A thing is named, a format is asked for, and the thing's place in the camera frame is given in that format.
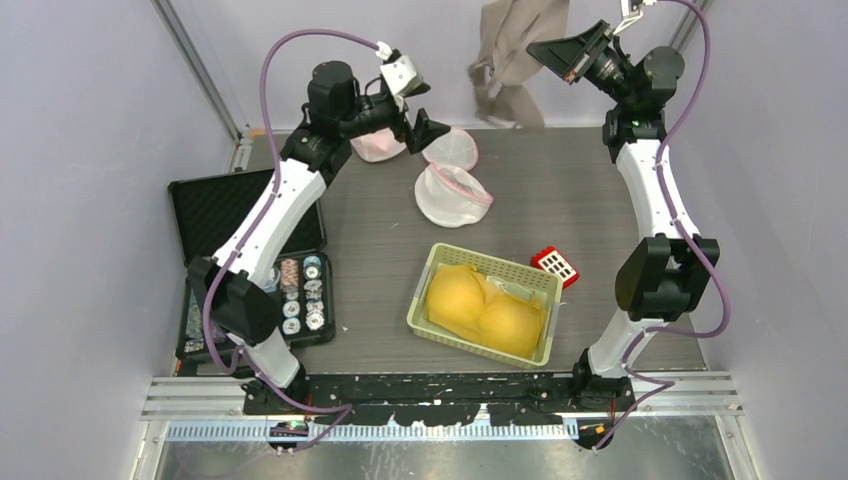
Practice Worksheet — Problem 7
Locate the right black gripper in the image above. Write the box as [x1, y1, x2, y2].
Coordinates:
[527, 20, 635, 108]

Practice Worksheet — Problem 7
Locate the taupe bra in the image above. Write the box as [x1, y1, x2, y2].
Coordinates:
[467, 0, 570, 130]

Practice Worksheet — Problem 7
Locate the white pink-zipper laundry bag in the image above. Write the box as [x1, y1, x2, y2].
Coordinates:
[413, 128, 494, 229]

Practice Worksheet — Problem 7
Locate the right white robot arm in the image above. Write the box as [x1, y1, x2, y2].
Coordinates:
[526, 21, 720, 411]

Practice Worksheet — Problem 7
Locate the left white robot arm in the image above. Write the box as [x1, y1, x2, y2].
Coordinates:
[188, 55, 450, 414]

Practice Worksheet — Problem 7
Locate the white grey-zipper laundry bag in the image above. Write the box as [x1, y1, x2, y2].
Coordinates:
[351, 129, 406, 163]

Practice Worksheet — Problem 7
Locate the yellow bra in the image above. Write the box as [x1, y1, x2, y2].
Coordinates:
[425, 264, 547, 358]

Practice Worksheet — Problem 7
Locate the red toy block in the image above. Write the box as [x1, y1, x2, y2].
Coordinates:
[530, 245, 580, 289]

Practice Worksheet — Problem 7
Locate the green plastic basket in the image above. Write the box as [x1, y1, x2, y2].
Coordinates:
[407, 243, 562, 369]

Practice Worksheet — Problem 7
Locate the black poker chip case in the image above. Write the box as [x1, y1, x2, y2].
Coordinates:
[167, 169, 336, 364]

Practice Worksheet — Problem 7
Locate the teal poker chip stack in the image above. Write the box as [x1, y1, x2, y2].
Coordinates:
[185, 291, 204, 341]

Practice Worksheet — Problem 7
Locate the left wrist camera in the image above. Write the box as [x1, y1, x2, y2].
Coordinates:
[375, 41, 425, 105]

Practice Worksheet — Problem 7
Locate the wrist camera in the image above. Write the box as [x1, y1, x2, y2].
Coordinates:
[375, 41, 425, 105]
[613, 0, 657, 36]

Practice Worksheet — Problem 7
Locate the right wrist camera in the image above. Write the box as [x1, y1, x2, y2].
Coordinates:
[613, 0, 657, 36]

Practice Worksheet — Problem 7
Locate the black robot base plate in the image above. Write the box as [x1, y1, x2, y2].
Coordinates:
[242, 372, 637, 429]

